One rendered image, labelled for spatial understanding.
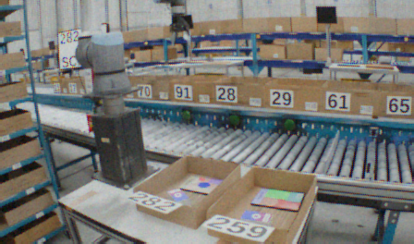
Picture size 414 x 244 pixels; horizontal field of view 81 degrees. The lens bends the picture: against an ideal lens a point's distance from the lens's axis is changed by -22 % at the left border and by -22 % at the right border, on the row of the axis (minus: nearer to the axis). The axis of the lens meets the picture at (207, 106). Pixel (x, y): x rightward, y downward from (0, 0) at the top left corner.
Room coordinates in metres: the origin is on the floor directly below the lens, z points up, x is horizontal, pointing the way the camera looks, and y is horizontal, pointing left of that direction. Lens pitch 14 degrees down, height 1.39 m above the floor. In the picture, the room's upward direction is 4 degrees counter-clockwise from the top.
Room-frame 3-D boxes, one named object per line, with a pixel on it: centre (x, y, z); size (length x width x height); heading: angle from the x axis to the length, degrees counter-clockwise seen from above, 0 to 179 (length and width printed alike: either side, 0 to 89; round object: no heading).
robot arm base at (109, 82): (1.32, 0.43, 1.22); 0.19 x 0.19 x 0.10
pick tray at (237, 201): (0.89, -0.19, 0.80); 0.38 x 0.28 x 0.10; 148
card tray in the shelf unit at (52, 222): (1.58, 1.40, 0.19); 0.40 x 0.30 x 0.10; 149
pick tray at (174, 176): (1.08, 0.09, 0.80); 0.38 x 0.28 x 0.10; 149
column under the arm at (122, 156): (1.32, 0.43, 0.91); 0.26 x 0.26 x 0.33; 60
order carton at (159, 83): (2.56, 0.37, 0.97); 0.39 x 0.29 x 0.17; 58
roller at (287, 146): (1.53, -0.41, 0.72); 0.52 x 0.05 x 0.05; 148
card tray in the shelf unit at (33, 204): (1.58, 1.40, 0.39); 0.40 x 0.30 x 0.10; 148
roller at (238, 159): (1.63, -0.24, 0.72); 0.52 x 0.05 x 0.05; 148
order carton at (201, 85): (2.35, 0.04, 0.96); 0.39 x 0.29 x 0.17; 58
